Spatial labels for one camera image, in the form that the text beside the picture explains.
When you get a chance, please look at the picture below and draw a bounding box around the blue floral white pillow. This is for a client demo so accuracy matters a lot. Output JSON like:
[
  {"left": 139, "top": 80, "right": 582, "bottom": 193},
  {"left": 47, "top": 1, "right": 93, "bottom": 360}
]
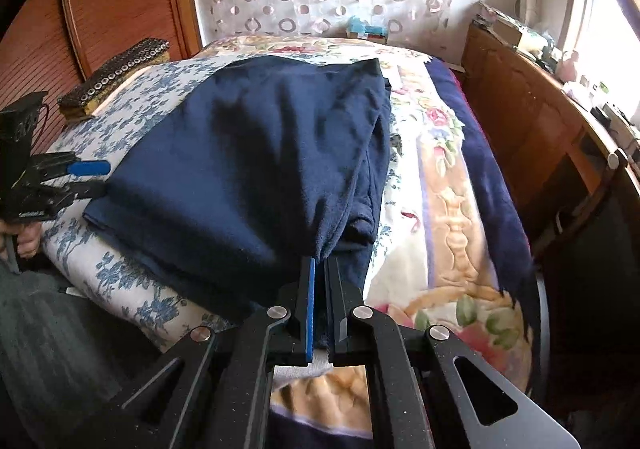
[{"left": 39, "top": 56, "right": 241, "bottom": 355}]

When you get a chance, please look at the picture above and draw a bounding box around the pink figurine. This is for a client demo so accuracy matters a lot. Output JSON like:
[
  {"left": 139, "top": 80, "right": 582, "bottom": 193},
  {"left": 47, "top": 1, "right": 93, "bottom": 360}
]
[{"left": 559, "top": 50, "right": 582, "bottom": 81}]

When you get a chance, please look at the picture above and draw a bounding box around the navy printed t-shirt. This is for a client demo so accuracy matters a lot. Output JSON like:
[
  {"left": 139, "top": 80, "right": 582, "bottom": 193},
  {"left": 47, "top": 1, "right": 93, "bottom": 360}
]
[{"left": 82, "top": 55, "right": 393, "bottom": 350}]

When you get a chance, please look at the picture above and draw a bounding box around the floral blanket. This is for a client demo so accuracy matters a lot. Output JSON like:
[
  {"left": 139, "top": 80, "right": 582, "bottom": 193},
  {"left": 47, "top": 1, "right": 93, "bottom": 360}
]
[{"left": 199, "top": 33, "right": 538, "bottom": 449}]

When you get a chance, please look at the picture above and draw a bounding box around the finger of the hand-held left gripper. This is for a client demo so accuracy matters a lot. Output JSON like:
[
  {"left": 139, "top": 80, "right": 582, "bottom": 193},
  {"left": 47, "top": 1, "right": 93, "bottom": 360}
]
[
  {"left": 34, "top": 153, "right": 112, "bottom": 180},
  {"left": 44, "top": 180, "right": 109, "bottom": 206}
]

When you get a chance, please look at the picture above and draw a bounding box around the person's left hand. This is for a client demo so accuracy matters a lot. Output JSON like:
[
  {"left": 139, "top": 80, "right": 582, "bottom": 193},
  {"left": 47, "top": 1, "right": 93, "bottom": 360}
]
[{"left": 0, "top": 220, "right": 45, "bottom": 261}]

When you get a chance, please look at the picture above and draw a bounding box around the wooden wardrobe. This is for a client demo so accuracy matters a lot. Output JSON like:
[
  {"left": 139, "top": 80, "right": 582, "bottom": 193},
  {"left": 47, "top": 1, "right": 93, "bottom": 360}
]
[{"left": 0, "top": 0, "right": 203, "bottom": 112}]

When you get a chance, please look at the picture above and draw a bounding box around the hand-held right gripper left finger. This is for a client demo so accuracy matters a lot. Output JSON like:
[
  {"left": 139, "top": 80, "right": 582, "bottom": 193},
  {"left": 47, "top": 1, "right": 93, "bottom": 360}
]
[{"left": 65, "top": 256, "right": 322, "bottom": 449}]

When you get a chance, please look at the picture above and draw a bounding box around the pile of books and boxes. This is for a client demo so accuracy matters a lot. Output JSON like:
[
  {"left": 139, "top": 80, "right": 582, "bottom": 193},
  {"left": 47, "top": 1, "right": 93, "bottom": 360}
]
[{"left": 471, "top": 0, "right": 563, "bottom": 70}]

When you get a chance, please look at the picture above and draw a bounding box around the window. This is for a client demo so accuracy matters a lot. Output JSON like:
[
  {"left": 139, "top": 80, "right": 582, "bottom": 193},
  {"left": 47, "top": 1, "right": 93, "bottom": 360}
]
[{"left": 562, "top": 0, "right": 640, "bottom": 130}]

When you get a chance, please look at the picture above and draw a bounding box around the dark circle-patterned cushion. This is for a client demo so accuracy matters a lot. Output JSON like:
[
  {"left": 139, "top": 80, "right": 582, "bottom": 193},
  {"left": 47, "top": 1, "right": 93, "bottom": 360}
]
[{"left": 56, "top": 37, "right": 172, "bottom": 121}]

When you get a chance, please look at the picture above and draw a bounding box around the box with blue bags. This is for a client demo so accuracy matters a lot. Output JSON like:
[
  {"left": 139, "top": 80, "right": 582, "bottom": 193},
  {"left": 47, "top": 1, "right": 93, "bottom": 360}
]
[{"left": 346, "top": 15, "right": 390, "bottom": 41}]

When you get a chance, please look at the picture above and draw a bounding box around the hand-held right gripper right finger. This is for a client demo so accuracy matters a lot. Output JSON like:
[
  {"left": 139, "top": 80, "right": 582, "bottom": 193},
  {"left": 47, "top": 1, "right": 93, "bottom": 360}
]
[{"left": 324, "top": 256, "right": 582, "bottom": 449}]

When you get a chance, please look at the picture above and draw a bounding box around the wooden cabinet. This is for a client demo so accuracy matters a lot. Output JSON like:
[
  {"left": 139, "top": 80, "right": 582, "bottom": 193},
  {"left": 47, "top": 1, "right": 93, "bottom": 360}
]
[{"left": 459, "top": 23, "right": 640, "bottom": 260}]

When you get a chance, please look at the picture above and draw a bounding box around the dark grey cloth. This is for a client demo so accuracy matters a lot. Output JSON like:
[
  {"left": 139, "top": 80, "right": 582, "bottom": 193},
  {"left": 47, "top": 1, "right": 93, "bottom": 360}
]
[{"left": 0, "top": 256, "right": 211, "bottom": 449}]

